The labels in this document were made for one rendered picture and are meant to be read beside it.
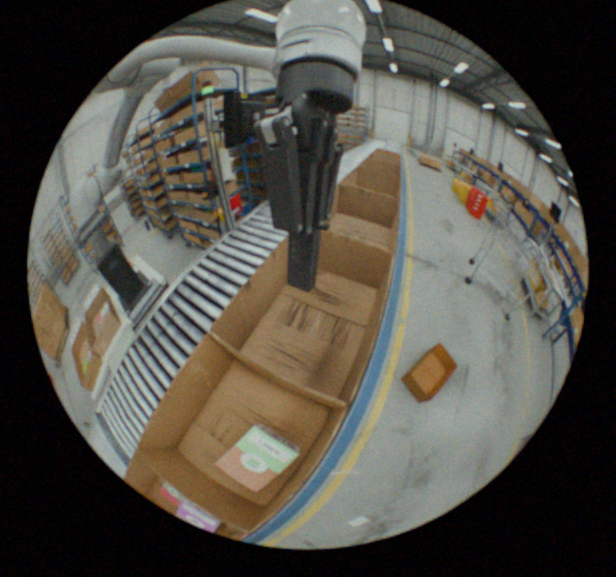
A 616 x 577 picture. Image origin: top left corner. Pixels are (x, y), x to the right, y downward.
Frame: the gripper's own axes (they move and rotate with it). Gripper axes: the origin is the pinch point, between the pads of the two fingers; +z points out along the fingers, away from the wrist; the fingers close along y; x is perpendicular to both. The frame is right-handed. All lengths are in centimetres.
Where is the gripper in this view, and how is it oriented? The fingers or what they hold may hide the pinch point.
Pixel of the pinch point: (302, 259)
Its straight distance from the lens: 20.6
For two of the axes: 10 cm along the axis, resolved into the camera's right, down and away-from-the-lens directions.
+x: 8.7, 2.9, -4.0
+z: -0.7, 8.7, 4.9
